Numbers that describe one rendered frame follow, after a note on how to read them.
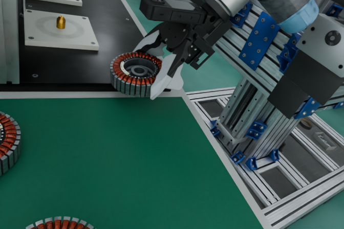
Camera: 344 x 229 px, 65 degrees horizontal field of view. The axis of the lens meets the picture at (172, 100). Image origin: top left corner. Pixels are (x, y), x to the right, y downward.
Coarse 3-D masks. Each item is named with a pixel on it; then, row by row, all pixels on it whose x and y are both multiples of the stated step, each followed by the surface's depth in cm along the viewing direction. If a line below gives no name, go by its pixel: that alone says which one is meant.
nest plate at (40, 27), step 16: (32, 16) 63; (48, 16) 65; (64, 16) 68; (80, 16) 71; (32, 32) 58; (48, 32) 60; (64, 32) 62; (80, 32) 64; (80, 48) 61; (96, 48) 62
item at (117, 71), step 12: (120, 60) 53; (132, 60) 55; (144, 60) 55; (156, 60) 55; (120, 72) 50; (132, 72) 52; (144, 72) 53; (156, 72) 52; (120, 84) 50; (132, 84) 48; (144, 84) 49; (132, 96) 50
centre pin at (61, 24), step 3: (60, 15) 62; (57, 18) 62; (60, 18) 61; (63, 18) 62; (57, 21) 62; (60, 21) 62; (63, 21) 62; (57, 24) 62; (60, 24) 62; (63, 24) 62; (57, 27) 62; (60, 27) 62; (63, 27) 63
